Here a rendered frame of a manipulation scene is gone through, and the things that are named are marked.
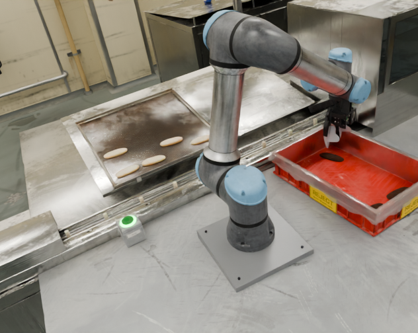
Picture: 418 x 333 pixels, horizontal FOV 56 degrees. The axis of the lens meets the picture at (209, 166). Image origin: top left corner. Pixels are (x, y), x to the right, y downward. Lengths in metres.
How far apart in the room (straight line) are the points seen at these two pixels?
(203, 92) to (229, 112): 0.88
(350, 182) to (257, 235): 0.47
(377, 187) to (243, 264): 0.57
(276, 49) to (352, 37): 0.75
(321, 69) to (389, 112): 0.73
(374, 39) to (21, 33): 4.01
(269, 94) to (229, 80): 0.89
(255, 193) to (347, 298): 0.36
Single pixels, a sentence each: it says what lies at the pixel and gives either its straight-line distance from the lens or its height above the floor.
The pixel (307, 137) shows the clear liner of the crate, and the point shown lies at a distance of 1.58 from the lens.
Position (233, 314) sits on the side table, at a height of 0.82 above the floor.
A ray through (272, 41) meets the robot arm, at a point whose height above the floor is 1.44.
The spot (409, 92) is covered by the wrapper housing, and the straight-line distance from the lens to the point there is 1.85.
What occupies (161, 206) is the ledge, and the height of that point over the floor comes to 0.86.
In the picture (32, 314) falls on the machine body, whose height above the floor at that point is 0.68.
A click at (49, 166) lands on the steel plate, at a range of 1.99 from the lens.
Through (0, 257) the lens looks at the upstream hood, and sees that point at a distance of 1.41.
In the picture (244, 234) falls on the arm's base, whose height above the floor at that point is 0.91.
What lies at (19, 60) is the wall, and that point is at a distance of 5.01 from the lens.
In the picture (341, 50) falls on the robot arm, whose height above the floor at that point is 1.26.
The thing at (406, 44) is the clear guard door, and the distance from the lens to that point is 1.73.
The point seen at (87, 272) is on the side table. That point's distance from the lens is 1.35.
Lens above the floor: 1.73
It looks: 34 degrees down
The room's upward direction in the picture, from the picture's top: 10 degrees counter-clockwise
